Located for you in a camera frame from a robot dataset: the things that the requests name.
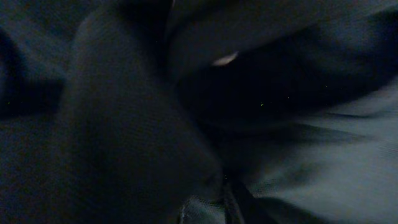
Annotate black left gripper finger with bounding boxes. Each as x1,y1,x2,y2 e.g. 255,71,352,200
223,179,247,224

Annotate black t-shirt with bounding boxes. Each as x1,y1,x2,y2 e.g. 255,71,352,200
1,1,397,223

